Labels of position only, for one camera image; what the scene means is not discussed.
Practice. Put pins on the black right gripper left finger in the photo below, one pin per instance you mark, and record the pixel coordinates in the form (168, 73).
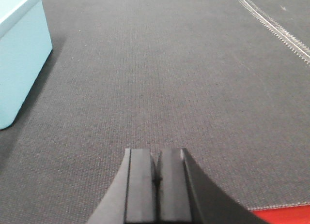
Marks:
(130, 198)

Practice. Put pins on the light blue plastic bin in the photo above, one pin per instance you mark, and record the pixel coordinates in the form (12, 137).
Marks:
(25, 45)

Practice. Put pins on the dark grey conveyor belt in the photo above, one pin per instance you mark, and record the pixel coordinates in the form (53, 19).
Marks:
(204, 75)

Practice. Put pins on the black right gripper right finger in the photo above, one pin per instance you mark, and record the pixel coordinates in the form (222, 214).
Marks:
(186, 195)

